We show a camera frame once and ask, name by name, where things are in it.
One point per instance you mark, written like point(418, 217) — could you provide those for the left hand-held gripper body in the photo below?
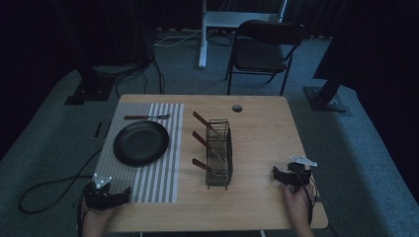
point(99, 197)

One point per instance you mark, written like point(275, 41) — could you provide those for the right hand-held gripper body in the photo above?
point(298, 174)

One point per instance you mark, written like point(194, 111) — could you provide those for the person's left hand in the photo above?
point(95, 220)

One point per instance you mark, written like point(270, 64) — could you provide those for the person's right hand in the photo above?
point(296, 205)

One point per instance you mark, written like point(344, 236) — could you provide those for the grey striped placemat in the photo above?
point(158, 184)

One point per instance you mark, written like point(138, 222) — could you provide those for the black round plate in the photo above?
point(141, 143)

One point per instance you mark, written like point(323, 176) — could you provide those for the black floor tape strip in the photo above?
point(107, 128)
point(98, 129)

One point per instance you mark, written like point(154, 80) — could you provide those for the grey round table grommet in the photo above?
point(237, 108)

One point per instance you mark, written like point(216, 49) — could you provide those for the black folding chair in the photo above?
point(260, 56)

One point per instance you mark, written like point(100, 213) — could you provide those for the black stand with base plate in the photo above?
point(90, 90)
point(324, 98)

